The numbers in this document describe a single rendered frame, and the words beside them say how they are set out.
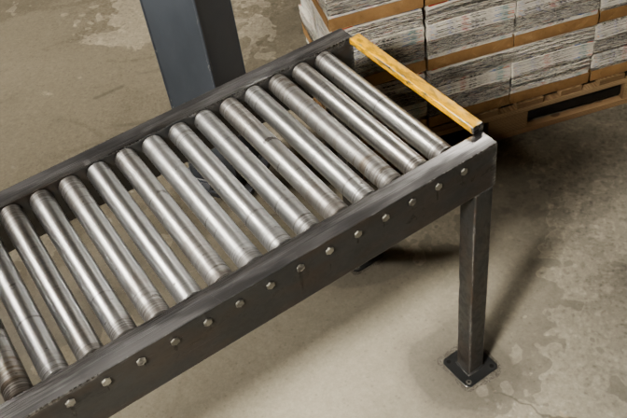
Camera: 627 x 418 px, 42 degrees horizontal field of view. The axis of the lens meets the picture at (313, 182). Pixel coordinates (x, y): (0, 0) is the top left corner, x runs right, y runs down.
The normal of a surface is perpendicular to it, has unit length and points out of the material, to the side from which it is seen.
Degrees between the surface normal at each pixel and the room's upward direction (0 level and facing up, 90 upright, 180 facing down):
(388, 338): 0
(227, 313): 90
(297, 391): 0
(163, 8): 90
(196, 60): 90
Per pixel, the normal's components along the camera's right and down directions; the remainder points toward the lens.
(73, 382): -0.11, -0.71
